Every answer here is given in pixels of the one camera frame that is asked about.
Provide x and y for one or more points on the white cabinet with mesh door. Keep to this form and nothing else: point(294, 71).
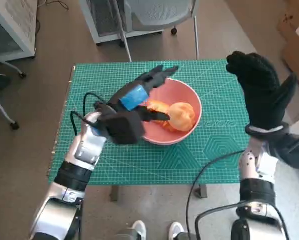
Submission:
point(101, 20)

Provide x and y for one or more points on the white perforated metal cabinet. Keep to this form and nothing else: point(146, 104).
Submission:
point(14, 22)

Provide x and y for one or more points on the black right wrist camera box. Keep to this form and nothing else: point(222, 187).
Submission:
point(289, 150)

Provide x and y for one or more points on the grey mesh chair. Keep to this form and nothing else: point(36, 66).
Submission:
point(159, 12)

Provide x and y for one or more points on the braided orange toy bread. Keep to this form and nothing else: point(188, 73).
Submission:
point(160, 106)

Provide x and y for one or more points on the dark metal table leg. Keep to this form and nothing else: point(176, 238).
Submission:
point(114, 193)
point(202, 191)

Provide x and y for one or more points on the green cutting mat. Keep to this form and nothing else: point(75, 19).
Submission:
point(94, 80)

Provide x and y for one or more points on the pink bowl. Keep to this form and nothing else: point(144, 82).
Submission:
point(179, 92)

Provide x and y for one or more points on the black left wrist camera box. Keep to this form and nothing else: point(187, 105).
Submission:
point(124, 130)

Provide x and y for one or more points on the black caster wheel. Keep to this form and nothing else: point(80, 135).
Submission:
point(174, 31)

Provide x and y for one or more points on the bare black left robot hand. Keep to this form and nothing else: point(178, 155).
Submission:
point(134, 98)

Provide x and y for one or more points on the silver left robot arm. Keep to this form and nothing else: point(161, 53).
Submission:
point(84, 150)

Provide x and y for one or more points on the plain cardboard box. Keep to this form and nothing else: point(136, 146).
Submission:
point(297, 60)

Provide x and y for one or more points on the white shoe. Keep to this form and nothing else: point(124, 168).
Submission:
point(175, 229)
point(139, 229)

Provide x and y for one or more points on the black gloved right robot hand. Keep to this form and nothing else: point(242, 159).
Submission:
point(263, 100)

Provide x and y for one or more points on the round pale toy bun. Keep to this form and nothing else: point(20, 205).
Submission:
point(183, 116)

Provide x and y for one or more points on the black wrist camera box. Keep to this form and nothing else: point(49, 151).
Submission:
point(124, 130)
point(289, 150)

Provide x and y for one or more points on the cardboard box with white label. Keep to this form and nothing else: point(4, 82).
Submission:
point(295, 15)

